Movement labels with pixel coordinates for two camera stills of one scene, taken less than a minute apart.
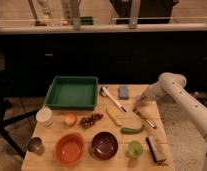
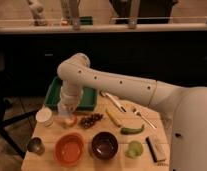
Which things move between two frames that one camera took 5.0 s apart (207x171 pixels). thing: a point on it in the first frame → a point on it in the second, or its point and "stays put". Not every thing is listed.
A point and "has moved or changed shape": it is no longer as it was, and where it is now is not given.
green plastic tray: [72, 93] stays put
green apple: [135, 149] stays put
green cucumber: [131, 131] stays put
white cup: [44, 117] stays put
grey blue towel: [139, 100] has moved or changed shape
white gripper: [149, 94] → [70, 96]
